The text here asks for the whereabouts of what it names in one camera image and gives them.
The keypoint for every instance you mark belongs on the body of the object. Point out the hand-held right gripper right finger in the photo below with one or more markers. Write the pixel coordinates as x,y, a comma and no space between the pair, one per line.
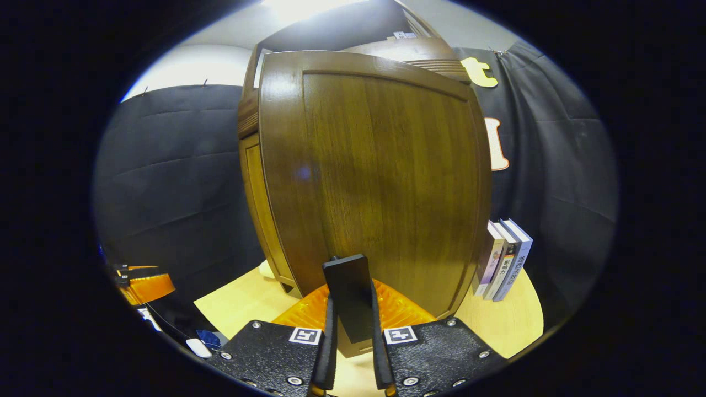
380,358

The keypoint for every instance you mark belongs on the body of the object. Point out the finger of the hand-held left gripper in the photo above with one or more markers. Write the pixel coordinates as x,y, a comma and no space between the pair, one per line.
146,286

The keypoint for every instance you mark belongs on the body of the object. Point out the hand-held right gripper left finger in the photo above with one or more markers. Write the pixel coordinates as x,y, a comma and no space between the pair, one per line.
329,353

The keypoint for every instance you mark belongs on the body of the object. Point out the wooden shoe cabinet door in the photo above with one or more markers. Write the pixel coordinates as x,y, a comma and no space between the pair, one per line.
386,176
265,220

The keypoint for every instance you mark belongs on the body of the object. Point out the wooden double-door shoe cabinet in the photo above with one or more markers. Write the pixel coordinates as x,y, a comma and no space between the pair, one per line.
331,27

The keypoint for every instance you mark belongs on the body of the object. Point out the small white object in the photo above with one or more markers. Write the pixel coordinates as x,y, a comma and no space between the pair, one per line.
198,348

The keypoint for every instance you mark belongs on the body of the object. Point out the small cream object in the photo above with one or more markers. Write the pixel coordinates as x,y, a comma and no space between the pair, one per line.
266,270

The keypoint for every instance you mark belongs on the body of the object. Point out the black backdrop cloth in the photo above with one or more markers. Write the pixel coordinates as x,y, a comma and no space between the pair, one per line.
165,165

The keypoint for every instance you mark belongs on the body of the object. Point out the white cover book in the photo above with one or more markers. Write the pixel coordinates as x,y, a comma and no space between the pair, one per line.
488,264

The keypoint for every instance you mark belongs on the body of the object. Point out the dark spine book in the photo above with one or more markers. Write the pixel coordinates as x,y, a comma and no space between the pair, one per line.
507,264

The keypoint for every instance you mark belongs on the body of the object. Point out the blue spine book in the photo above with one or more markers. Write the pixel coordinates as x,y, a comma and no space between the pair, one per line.
521,256

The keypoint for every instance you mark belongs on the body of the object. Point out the large ceiling light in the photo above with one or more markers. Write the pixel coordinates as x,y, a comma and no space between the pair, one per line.
309,5

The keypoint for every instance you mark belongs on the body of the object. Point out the metal clip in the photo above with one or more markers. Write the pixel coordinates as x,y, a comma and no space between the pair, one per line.
499,52

